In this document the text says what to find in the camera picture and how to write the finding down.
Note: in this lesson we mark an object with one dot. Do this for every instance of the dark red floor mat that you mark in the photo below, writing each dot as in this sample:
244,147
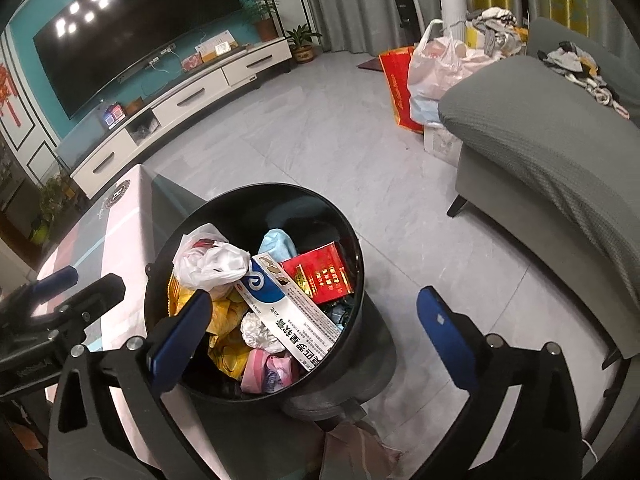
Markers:
371,64

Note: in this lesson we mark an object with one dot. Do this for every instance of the black trash bin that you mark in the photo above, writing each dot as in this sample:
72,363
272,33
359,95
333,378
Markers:
320,220

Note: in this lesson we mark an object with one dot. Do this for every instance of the blue red desk gadget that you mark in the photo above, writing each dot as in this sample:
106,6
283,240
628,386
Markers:
113,116

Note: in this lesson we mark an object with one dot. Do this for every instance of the grey curtain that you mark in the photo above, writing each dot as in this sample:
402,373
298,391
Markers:
360,0

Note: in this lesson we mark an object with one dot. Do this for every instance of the tall potted plant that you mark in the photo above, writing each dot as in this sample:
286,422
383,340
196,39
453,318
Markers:
262,20

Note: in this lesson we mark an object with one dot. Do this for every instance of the white cardboard box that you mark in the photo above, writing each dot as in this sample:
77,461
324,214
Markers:
442,144

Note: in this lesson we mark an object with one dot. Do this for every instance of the small potted plant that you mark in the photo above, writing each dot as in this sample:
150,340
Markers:
302,45

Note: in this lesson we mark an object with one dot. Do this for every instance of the gold snack bag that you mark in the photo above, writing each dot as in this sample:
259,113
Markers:
230,325

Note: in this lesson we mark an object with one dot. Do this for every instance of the white desk calendar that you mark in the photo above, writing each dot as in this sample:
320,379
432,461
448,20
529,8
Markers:
215,44

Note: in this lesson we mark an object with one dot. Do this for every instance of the pink plastic bag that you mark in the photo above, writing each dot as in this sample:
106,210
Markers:
260,370

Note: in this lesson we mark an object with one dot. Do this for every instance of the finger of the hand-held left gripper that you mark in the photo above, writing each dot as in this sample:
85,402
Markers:
55,280
97,292

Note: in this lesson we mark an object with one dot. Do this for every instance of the dark green wrapper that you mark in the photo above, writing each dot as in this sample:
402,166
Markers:
337,312

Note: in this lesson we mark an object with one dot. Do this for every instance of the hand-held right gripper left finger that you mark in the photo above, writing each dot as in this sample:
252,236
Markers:
179,342

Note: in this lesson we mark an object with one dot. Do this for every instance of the grey sofa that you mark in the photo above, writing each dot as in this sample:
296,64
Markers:
550,150

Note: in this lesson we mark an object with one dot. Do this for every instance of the clear bag with red contents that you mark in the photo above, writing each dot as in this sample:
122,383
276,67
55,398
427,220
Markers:
215,265

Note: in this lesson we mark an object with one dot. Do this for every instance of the red cardboard box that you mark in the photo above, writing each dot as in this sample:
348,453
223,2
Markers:
320,272

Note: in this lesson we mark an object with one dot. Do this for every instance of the red knot wall decoration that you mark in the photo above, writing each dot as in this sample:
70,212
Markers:
9,95

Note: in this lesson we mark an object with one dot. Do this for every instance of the green plastic basin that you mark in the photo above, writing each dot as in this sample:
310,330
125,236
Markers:
40,232

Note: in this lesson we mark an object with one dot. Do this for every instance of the red shopping bag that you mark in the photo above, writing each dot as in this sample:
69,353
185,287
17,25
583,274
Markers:
397,90

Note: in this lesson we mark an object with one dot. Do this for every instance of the white cylindrical air purifier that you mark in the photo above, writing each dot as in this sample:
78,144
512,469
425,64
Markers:
451,5

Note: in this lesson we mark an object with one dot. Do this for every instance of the white TV cabinet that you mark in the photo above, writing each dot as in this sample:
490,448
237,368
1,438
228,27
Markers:
185,100

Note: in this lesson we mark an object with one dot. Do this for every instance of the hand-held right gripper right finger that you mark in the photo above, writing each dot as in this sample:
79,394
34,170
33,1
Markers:
446,342

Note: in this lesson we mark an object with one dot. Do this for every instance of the person's pink clad legs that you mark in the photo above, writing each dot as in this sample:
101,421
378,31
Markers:
355,450

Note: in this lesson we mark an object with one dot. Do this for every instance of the pink photo frame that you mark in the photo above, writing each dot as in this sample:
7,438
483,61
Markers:
191,62

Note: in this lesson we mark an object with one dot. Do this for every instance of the large bushy potted plant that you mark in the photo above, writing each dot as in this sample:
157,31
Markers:
52,200

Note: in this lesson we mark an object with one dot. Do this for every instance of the white plastic shopping bag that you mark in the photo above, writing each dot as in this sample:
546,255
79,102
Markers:
440,75

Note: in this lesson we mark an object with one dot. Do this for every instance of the black television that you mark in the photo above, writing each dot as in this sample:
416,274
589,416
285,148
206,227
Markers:
135,35

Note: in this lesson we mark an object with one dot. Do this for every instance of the blue white medicine box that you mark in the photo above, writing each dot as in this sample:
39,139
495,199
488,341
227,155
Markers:
290,310

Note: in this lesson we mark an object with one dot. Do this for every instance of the blue face mask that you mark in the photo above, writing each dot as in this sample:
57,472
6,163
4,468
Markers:
277,245

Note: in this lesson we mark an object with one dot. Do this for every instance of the pink grey printed table cover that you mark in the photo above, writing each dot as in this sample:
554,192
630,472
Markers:
120,210

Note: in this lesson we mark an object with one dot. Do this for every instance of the white tissue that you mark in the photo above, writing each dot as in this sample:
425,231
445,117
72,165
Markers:
260,332

